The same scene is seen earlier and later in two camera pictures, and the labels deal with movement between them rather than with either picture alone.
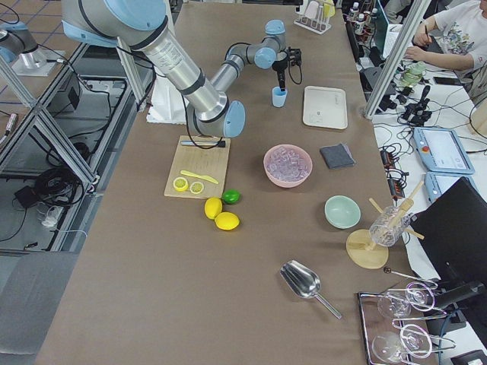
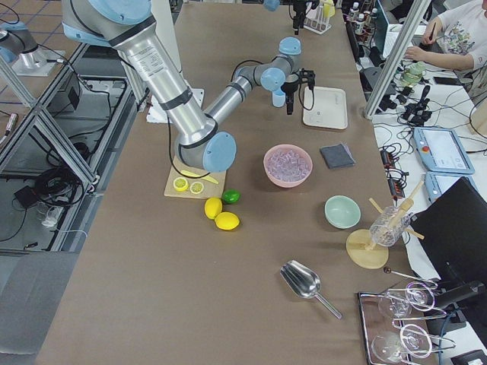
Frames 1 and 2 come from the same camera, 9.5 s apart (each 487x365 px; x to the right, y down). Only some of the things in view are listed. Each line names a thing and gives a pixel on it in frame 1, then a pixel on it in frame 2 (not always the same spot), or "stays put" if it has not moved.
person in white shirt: x=462 y=27 stays put
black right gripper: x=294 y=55 → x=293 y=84
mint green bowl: x=342 y=212 stays put
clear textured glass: x=388 y=226 stays put
